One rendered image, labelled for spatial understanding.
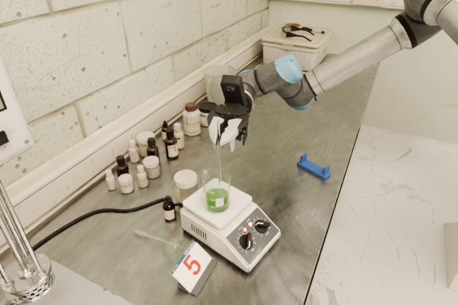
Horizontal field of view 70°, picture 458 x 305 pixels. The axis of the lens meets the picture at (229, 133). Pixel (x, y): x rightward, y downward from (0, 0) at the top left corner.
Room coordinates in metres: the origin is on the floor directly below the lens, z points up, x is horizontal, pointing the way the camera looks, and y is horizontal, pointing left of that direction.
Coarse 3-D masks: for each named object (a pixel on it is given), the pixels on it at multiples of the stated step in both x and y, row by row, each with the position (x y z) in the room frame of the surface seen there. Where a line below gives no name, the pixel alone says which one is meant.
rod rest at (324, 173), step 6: (306, 156) 0.82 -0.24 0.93; (300, 162) 0.81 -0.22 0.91; (306, 162) 0.81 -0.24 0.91; (306, 168) 0.79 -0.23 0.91; (312, 168) 0.78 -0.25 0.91; (318, 168) 0.78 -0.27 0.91; (324, 168) 0.75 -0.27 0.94; (318, 174) 0.76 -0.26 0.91; (324, 174) 0.75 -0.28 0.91; (330, 174) 0.76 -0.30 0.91
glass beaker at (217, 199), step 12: (216, 168) 0.58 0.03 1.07; (204, 180) 0.56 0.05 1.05; (216, 180) 0.58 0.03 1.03; (228, 180) 0.56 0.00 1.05; (204, 192) 0.53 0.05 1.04; (216, 192) 0.52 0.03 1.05; (228, 192) 0.53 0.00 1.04; (204, 204) 0.53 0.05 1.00; (216, 204) 0.52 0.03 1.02; (228, 204) 0.53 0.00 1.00
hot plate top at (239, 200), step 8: (200, 192) 0.59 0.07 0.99; (232, 192) 0.59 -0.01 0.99; (240, 192) 0.59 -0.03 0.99; (184, 200) 0.56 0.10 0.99; (192, 200) 0.56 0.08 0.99; (200, 200) 0.56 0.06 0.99; (232, 200) 0.56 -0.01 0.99; (240, 200) 0.56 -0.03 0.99; (248, 200) 0.56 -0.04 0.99; (192, 208) 0.54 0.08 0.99; (200, 208) 0.54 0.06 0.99; (232, 208) 0.54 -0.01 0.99; (240, 208) 0.54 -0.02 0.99; (200, 216) 0.52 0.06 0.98; (208, 216) 0.51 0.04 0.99; (216, 216) 0.51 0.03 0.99; (224, 216) 0.51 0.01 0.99; (232, 216) 0.51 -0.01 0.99; (216, 224) 0.49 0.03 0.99; (224, 224) 0.49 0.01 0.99
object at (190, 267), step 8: (192, 248) 0.47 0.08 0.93; (200, 248) 0.48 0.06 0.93; (192, 256) 0.46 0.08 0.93; (200, 256) 0.46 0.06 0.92; (208, 256) 0.47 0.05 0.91; (184, 264) 0.43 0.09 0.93; (192, 264) 0.44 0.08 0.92; (200, 264) 0.45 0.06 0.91; (176, 272) 0.41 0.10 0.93; (184, 272) 0.42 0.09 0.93; (192, 272) 0.43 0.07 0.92; (184, 280) 0.41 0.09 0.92; (192, 280) 0.41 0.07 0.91
